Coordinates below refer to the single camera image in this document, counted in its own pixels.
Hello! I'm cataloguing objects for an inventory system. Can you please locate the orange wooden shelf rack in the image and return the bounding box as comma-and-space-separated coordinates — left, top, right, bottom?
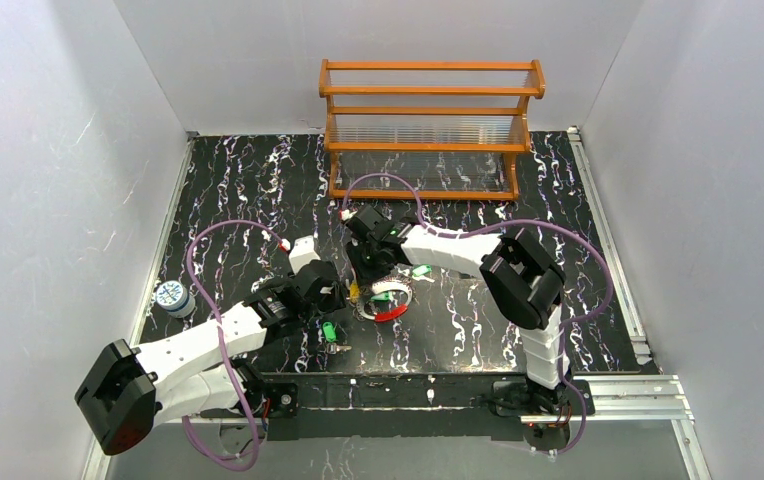
318, 59, 546, 201

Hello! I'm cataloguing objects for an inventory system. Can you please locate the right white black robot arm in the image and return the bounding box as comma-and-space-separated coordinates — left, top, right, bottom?
339, 205, 569, 390

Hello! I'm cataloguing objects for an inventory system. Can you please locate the teal tag key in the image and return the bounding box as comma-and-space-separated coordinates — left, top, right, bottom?
371, 291, 394, 302

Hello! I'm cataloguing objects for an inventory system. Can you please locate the metal keyring with red handle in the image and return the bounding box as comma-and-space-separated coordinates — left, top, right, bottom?
356, 276, 413, 323

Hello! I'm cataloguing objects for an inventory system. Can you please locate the yellow key tag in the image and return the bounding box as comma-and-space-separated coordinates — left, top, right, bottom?
348, 282, 362, 304

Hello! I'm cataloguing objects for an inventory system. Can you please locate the green tag key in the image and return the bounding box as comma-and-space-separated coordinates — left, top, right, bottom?
321, 322, 352, 355
411, 265, 434, 283

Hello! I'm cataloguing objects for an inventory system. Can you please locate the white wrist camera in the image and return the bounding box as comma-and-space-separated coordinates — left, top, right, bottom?
338, 208, 357, 225
289, 235, 320, 274

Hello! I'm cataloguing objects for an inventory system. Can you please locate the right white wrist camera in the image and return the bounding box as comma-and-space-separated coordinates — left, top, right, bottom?
338, 208, 357, 225

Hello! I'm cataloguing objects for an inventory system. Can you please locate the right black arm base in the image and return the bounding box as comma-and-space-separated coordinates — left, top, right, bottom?
472, 377, 596, 454

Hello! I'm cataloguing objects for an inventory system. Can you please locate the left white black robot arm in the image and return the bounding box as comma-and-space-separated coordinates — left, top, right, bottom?
74, 260, 346, 456

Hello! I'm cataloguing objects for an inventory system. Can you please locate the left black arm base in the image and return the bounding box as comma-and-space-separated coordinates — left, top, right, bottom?
197, 375, 300, 421

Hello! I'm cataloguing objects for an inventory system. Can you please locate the aluminium front rail frame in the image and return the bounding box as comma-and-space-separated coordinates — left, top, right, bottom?
81, 374, 713, 480

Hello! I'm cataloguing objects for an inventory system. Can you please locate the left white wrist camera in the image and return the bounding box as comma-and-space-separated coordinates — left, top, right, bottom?
289, 235, 320, 274

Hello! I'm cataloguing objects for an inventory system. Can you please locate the small blue white jar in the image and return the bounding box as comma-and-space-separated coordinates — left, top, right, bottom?
154, 280, 196, 319

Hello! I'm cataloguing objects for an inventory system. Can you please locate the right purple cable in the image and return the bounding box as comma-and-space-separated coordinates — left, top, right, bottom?
340, 172, 615, 457

